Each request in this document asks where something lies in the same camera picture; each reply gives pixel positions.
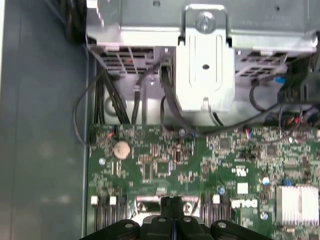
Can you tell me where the silver chipset heatsink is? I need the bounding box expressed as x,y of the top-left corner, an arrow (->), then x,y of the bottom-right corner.
274,183 -> 320,226

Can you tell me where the black cable with blue plug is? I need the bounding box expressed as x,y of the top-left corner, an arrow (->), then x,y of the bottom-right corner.
249,74 -> 320,114

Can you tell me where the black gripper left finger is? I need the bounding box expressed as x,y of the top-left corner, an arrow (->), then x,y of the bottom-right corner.
82,196 -> 173,240

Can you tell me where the metal drive cage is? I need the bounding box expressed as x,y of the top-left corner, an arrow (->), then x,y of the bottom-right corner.
86,0 -> 320,76

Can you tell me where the black power cable bundle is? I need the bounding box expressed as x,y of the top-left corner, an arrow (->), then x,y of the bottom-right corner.
93,67 -> 131,125

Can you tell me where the green motherboard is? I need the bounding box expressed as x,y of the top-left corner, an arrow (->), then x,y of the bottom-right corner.
87,123 -> 320,240

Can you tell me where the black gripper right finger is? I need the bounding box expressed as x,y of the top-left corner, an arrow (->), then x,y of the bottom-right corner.
172,196 -> 275,240

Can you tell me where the black flat data cable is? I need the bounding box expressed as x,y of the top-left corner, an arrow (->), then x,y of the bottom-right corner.
159,62 -> 201,137

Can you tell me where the thin black fan wire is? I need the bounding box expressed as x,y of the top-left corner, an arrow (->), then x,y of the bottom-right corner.
72,72 -> 112,146

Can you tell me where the black PC case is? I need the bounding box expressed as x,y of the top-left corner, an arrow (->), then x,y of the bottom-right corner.
0,0 -> 320,240

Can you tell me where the silver cage bracket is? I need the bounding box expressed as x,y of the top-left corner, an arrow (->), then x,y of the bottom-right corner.
175,3 -> 236,113

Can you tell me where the CPU socket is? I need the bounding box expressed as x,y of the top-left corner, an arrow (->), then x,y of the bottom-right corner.
134,195 -> 202,221

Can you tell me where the coin cell battery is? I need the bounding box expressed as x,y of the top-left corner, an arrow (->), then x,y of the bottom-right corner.
112,141 -> 132,160

